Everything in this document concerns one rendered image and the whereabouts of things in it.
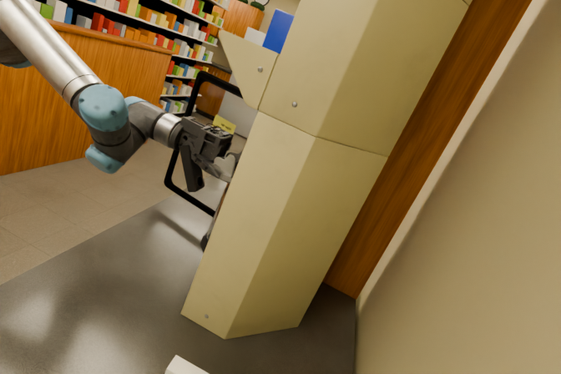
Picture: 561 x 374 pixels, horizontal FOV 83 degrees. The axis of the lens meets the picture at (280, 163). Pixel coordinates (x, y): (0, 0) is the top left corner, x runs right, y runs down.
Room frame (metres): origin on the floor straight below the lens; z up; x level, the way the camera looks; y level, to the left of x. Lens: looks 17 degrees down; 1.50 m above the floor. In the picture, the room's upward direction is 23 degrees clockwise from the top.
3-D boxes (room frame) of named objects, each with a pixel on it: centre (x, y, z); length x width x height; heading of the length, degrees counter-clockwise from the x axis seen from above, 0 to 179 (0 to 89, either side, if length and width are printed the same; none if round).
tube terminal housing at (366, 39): (0.68, -0.08, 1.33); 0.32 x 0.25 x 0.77; 171
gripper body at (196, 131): (0.70, 0.19, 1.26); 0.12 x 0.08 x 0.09; 81
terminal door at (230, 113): (0.90, 0.19, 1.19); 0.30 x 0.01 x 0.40; 72
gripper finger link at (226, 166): (0.64, 0.10, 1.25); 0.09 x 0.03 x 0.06; 56
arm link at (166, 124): (0.72, 0.27, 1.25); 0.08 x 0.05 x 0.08; 171
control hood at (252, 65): (0.71, 0.10, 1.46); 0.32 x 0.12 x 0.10; 171
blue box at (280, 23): (0.81, 0.09, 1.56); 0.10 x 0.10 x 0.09; 81
